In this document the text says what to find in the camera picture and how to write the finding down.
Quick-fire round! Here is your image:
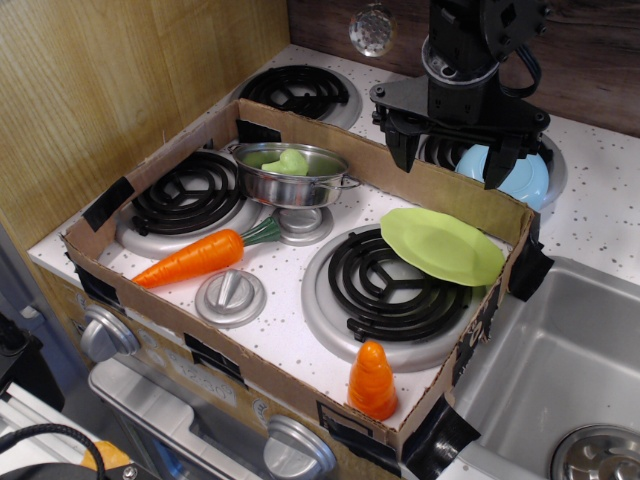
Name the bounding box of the orange toy carrot with stem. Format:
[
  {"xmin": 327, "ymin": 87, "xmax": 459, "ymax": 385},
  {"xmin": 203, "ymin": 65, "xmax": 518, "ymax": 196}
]
[{"xmin": 132, "ymin": 217, "xmax": 281, "ymax": 289}]

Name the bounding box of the front right black burner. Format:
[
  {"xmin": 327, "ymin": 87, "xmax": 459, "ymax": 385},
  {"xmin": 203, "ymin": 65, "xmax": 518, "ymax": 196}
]
[{"xmin": 301, "ymin": 226, "xmax": 486, "ymax": 373}]

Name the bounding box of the small steel pan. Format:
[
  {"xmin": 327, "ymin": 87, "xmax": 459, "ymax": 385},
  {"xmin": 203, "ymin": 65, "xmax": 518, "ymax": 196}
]
[{"xmin": 232, "ymin": 142, "xmax": 361, "ymax": 209}]

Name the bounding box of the light blue plastic plate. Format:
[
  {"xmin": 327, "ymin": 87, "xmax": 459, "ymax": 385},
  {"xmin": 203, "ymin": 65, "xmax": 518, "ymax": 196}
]
[{"xmin": 455, "ymin": 145, "xmax": 549, "ymax": 211}]

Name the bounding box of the black cable bottom left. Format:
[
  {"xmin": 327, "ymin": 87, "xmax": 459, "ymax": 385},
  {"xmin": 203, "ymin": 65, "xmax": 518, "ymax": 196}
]
[{"xmin": 0, "ymin": 423, "xmax": 107, "ymax": 480}]

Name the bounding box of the hanging metal strainer ladle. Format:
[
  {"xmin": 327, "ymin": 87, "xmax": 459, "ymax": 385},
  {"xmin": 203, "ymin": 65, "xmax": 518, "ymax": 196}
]
[{"xmin": 348, "ymin": 1, "xmax": 397, "ymax": 58}]

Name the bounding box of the left oven knob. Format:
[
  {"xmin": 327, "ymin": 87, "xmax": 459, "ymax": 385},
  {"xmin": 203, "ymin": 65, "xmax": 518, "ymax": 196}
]
[{"xmin": 80, "ymin": 305, "xmax": 140, "ymax": 363}]

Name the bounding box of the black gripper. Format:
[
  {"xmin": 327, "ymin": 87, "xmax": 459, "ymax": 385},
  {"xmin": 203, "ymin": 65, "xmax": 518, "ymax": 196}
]
[{"xmin": 370, "ymin": 75, "xmax": 550, "ymax": 190}]

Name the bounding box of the green toy broccoli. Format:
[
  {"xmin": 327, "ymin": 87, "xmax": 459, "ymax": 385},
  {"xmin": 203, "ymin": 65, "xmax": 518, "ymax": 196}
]
[{"xmin": 261, "ymin": 149, "xmax": 309, "ymax": 176}]

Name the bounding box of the silver stovetop knob front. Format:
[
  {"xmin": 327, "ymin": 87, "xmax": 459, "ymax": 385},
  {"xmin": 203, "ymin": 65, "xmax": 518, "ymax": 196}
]
[{"xmin": 194, "ymin": 269, "xmax": 267, "ymax": 329}]

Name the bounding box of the front left black burner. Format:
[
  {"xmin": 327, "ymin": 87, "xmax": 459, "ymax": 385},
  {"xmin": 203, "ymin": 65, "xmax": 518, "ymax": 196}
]
[{"xmin": 116, "ymin": 150, "xmax": 262, "ymax": 260}]

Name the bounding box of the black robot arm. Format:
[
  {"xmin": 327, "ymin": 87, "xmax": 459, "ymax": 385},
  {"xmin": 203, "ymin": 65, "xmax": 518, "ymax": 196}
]
[{"xmin": 370, "ymin": 1, "xmax": 550, "ymax": 189}]

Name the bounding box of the right oven knob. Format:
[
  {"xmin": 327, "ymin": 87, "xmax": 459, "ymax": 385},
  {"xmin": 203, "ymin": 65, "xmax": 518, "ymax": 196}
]
[{"xmin": 263, "ymin": 415, "xmax": 337, "ymax": 480}]

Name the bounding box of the orange carrot piece upright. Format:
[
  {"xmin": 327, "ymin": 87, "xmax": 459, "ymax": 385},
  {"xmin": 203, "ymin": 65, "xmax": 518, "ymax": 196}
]
[{"xmin": 347, "ymin": 341, "xmax": 398, "ymax": 421}]

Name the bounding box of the silver stovetop knob middle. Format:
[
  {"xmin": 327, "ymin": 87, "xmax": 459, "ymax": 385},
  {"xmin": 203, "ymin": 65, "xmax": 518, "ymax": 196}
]
[{"xmin": 273, "ymin": 207, "xmax": 334, "ymax": 246}]

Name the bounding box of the back right black burner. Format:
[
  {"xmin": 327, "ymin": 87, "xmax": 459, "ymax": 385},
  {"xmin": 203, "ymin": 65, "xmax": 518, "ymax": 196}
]
[{"xmin": 418, "ymin": 135, "xmax": 568, "ymax": 212}]

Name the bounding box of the metal sink basin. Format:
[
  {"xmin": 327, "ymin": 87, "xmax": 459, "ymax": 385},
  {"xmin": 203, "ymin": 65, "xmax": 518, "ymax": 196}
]
[{"xmin": 453, "ymin": 258, "xmax": 639, "ymax": 479}]

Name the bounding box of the oven knob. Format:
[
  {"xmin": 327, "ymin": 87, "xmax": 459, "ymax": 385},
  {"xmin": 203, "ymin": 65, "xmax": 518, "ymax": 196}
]
[
  {"xmin": 263, "ymin": 415, "xmax": 337, "ymax": 480},
  {"xmin": 80, "ymin": 305, "xmax": 140, "ymax": 363}
]

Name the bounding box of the silver stovetop knob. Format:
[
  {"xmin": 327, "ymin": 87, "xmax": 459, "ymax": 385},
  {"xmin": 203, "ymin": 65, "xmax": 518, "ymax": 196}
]
[
  {"xmin": 273, "ymin": 207, "xmax": 334, "ymax": 246},
  {"xmin": 194, "ymin": 269, "xmax": 267, "ymax": 329}
]

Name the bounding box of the cardboard fence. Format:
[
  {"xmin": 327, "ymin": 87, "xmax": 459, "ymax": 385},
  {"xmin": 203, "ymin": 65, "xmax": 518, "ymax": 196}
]
[{"xmin": 63, "ymin": 100, "xmax": 552, "ymax": 479}]

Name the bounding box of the green plastic plate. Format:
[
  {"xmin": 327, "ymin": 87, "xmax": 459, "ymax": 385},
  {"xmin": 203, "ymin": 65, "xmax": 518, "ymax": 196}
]
[{"xmin": 380, "ymin": 208, "xmax": 505, "ymax": 287}]

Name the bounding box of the sink drain strainer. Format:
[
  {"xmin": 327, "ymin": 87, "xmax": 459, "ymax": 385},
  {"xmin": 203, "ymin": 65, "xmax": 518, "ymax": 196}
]
[{"xmin": 549, "ymin": 424, "xmax": 639, "ymax": 479}]

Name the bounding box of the orange object bottom left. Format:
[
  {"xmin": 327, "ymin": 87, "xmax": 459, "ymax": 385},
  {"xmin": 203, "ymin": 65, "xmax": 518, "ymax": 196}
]
[{"xmin": 79, "ymin": 440, "xmax": 131, "ymax": 471}]

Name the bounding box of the silver oven door handle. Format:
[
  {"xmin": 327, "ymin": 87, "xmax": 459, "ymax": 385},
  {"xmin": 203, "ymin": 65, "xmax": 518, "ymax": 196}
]
[{"xmin": 89, "ymin": 360, "xmax": 269, "ymax": 479}]

